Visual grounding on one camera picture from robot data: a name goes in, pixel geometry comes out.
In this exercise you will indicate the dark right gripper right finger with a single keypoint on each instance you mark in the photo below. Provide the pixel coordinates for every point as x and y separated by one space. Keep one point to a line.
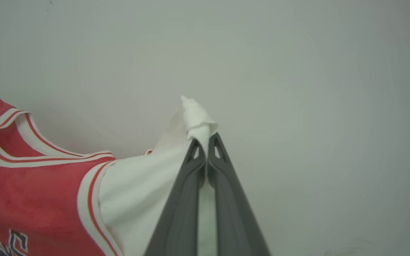
233 213

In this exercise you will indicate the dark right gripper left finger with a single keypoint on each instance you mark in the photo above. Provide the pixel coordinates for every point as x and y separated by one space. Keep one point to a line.
180 213

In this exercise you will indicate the red and white jersey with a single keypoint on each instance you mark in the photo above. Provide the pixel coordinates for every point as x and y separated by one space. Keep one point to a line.
30 192

